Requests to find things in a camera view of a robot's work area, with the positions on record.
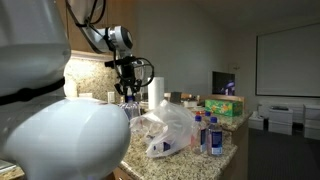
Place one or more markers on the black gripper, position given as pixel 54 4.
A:
pixel 127 75

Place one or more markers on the blue-cap water bottle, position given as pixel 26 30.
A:
pixel 131 107
pixel 214 138
pixel 207 117

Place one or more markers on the clear plastic bag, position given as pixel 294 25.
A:
pixel 165 129

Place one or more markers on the blue-label water bottle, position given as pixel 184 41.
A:
pixel 198 137

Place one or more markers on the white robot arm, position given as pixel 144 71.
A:
pixel 48 135

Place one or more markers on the white paper towel roll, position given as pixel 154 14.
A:
pixel 155 92

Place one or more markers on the dark window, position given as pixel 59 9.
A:
pixel 223 83

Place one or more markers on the green tissue box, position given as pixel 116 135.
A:
pixel 224 107

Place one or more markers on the white storage boxes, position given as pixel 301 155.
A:
pixel 282 117

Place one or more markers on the white projector screen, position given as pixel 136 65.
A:
pixel 288 62

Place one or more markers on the white wall outlet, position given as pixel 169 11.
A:
pixel 111 97

